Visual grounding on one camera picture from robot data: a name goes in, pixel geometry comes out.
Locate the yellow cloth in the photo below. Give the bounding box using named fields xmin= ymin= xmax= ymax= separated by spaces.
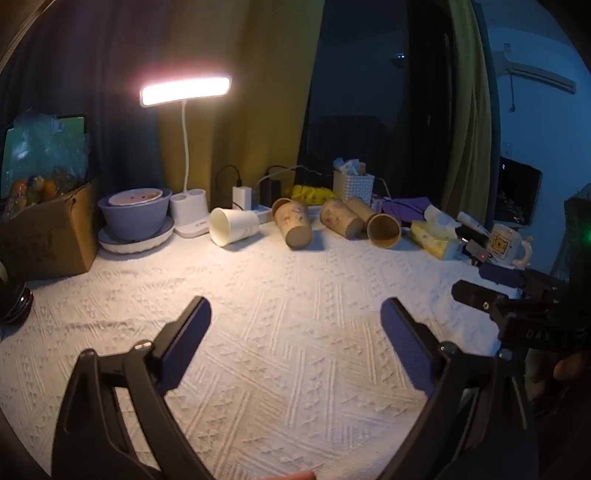
xmin=284 ymin=185 xmax=336 ymax=206

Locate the brown printed paper cup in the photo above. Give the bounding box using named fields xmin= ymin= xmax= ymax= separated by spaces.
xmin=271 ymin=198 xmax=314 ymax=250
xmin=320 ymin=198 xmax=365 ymax=240

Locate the purple cloth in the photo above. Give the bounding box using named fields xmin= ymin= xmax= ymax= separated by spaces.
xmin=381 ymin=196 xmax=431 ymax=227

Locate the small device with red light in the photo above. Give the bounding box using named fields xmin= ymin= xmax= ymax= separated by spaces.
xmin=464 ymin=237 xmax=491 ymax=265

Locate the dark curtain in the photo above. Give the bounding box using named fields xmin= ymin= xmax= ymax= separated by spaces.
xmin=0 ymin=0 xmax=167 ymax=195

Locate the black round object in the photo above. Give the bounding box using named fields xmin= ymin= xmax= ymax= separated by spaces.
xmin=0 ymin=261 xmax=34 ymax=325

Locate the dark monitor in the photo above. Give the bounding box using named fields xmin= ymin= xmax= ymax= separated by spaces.
xmin=494 ymin=157 xmax=543 ymax=227

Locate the white power strip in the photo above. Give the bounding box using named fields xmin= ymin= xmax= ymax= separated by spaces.
xmin=231 ymin=205 xmax=274 ymax=224

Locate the white tube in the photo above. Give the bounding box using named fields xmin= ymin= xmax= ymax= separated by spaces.
xmin=457 ymin=211 xmax=491 ymax=237

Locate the plastic bag of fruit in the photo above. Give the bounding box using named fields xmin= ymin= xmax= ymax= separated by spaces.
xmin=4 ymin=110 xmax=90 ymax=217

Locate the cardboard box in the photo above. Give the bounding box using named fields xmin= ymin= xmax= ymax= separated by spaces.
xmin=0 ymin=179 xmax=101 ymax=282

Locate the white bear print mug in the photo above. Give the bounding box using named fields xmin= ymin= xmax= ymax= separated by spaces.
xmin=488 ymin=224 xmax=533 ymax=270

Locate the white desk lamp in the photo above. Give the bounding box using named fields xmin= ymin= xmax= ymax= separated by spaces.
xmin=140 ymin=76 xmax=232 ymax=239

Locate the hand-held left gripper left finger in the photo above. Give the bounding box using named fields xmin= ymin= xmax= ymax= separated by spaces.
xmin=52 ymin=296 xmax=218 ymax=480

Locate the person's right hand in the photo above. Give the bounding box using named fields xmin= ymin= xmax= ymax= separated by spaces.
xmin=553 ymin=351 xmax=591 ymax=382

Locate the yellow curtain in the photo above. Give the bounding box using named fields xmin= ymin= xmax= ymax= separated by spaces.
xmin=157 ymin=0 xmax=497 ymax=224

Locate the white textured tablecloth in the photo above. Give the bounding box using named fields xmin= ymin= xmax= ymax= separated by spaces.
xmin=0 ymin=205 xmax=571 ymax=480

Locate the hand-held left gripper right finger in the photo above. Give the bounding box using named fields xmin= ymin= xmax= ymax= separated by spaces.
xmin=376 ymin=298 xmax=542 ymax=480

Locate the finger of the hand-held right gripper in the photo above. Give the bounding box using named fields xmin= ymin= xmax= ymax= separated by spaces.
xmin=479 ymin=264 xmax=527 ymax=291
xmin=451 ymin=280 xmax=511 ymax=315

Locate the black charger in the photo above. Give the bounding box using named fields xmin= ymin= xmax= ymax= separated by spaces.
xmin=261 ymin=178 xmax=282 ymax=208

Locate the white air conditioner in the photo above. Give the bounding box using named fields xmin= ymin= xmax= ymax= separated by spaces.
xmin=492 ymin=42 xmax=578 ymax=95

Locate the white lattice basket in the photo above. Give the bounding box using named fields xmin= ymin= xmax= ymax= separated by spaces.
xmin=333 ymin=158 xmax=375 ymax=206

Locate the white scalloped plate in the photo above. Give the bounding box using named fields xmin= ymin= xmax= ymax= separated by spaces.
xmin=97 ymin=216 xmax=175 ymax=254

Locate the yellow tissue pack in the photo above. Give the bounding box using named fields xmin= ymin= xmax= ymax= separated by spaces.
xmin=410 ymin=205 xmax=462 ymax=260

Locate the plain brown paper cup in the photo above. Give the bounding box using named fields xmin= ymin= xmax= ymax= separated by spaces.
xmin=367 ymin=213 xmax=402 ymax=250
xmin=346 ymin=196 xmax=378 ymax=225

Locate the black cable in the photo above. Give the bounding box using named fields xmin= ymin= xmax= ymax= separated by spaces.
xmin=215 ymin=165 xmax=243 ymax=210

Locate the white paper cup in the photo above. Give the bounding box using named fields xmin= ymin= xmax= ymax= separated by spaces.
xmin=209 ymin=207 xmax=260 ymax=248

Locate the pink plate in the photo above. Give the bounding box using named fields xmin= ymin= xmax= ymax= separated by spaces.
xmin=109 ymin=188 xmax=164 ymax=208

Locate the blue bowl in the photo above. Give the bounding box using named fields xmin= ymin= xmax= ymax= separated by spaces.
xmin=98 ymin=188 xmax=173 ymax=241

